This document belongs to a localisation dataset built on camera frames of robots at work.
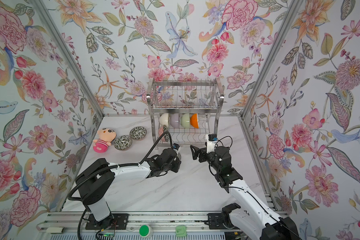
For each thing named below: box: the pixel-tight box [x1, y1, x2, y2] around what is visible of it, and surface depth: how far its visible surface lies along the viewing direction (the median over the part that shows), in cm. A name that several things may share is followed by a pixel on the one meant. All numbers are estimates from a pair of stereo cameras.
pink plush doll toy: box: [92, 128, 117, 154], surface depth 102 cm
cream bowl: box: [159, 113, 169, 128], surface depth 104 cm
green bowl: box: [180, 113, 190, 129], surface depth 105 cm
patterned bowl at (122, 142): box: [114, 135, 133, 151], surface depth 103 cm
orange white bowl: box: [190, 113, 199, 129], surface depth 106 cm
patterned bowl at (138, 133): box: [129, 126, 147, 141], surface depth 109 cm
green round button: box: [139, 224, 153, 238], surface depth 65 cm
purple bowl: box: [170, 113, 179, 128], surface depth 104 cm
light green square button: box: [175, 225, 187, 237], surface depth 72 cm
